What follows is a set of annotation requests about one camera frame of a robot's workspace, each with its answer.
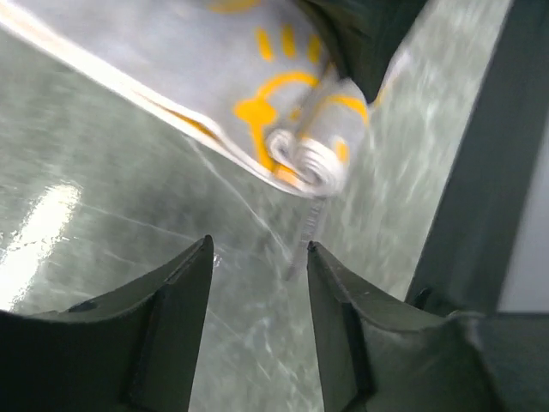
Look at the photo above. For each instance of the yellow grey patterned towel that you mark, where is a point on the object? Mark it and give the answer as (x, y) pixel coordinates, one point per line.
(252, 80)

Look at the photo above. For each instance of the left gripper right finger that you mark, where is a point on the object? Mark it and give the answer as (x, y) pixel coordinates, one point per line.
(377, 353)

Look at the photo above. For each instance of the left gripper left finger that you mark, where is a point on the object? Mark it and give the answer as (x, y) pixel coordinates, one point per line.
(132, 349)

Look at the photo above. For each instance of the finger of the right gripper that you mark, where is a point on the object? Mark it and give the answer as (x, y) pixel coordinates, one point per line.
(363, 35)

